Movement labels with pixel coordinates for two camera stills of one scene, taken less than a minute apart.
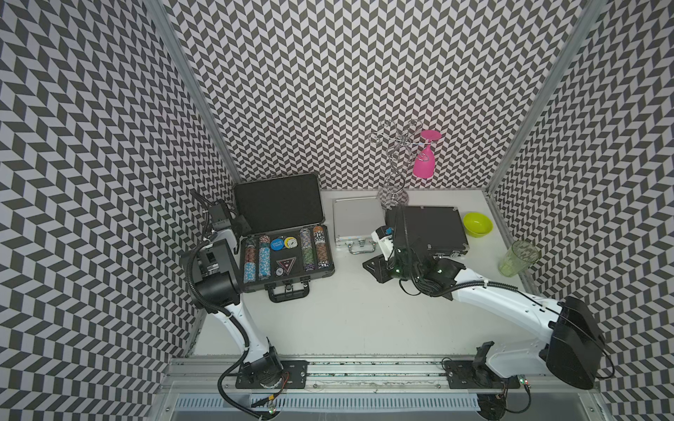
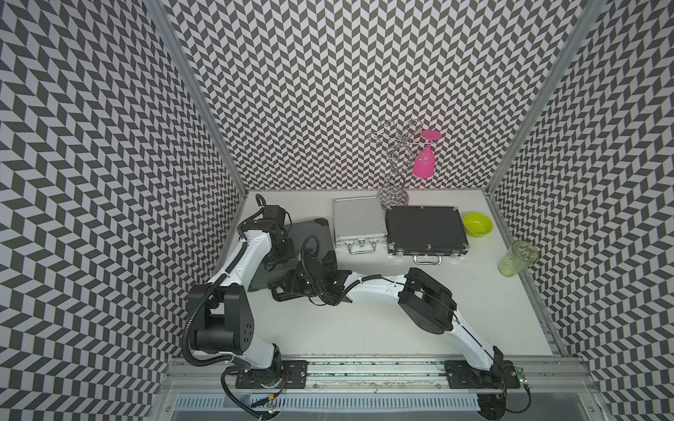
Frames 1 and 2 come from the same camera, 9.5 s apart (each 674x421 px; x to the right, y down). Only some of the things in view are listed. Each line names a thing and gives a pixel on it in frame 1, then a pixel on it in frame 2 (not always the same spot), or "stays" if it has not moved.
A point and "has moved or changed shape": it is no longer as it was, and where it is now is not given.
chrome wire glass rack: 395,195 stays
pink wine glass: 424,161 stays
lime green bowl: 477,224 stays
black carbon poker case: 440,230 stays
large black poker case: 289,244 has moved or changed shape
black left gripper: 245,224 to 268,261
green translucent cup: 518,259 stays
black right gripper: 379,265 to 290,285
